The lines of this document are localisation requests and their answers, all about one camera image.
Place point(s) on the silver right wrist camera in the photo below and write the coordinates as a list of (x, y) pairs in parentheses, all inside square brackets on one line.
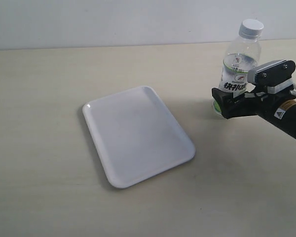
[(272, 77)]

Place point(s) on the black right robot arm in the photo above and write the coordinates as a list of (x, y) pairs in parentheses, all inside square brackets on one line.
[(278, 109)]

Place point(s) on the white bottle cap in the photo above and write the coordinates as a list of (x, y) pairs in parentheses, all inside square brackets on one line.
[(251, 29)]

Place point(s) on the white rectangular plastic tray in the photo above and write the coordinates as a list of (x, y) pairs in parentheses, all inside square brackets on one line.
[(136, 136)]

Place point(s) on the clear plastic drink bottle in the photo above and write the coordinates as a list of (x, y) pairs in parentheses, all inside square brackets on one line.
[(242, 55)]

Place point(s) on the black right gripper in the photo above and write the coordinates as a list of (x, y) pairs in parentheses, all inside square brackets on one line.
[(247, 104)]

